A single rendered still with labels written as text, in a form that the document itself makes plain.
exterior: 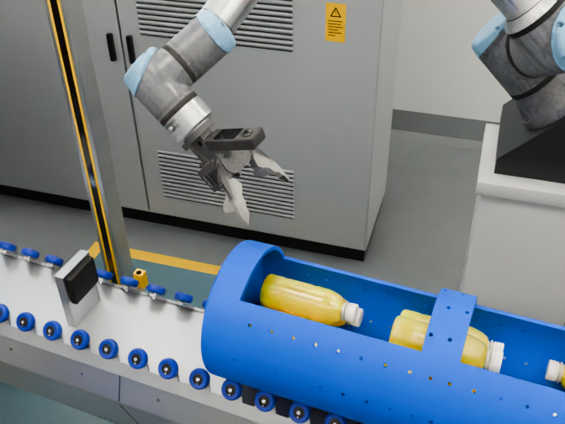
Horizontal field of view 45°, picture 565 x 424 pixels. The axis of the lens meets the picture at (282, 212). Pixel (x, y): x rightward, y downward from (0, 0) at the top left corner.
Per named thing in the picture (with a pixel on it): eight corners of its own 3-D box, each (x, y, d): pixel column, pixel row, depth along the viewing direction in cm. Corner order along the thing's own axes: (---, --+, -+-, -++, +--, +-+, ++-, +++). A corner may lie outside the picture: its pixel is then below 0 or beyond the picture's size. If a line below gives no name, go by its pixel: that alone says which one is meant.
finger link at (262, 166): (276, 176, 144) (238, 164, 139) (292, 165, 139) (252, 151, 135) (276, 189, 143) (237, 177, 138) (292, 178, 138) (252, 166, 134)
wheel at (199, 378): (194, 364, 145) (190, 366, 143) (213, 370, 143) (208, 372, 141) (189, 384, 145) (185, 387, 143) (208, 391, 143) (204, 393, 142)
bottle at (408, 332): (387, 334, 122) (493, 364, 117) (397, 306, 127) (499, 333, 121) (384, 358, 127) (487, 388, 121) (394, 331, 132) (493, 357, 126)
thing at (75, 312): (92, 297, 168) (80, 249, 159) (106, 301, 167) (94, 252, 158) (67, 325, 161) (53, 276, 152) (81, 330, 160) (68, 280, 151)
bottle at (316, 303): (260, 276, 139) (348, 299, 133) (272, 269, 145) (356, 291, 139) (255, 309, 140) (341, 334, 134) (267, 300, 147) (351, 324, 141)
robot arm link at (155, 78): (156, 38, 126) (115, 73, 125) (203, 89, 128) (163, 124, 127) (155, 49, 136) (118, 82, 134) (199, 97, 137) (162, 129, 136)
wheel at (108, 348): (104, 336, 152) (99, 336, 150) (121, 341, 150) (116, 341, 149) (99, 355, 152) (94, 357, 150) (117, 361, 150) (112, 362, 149)
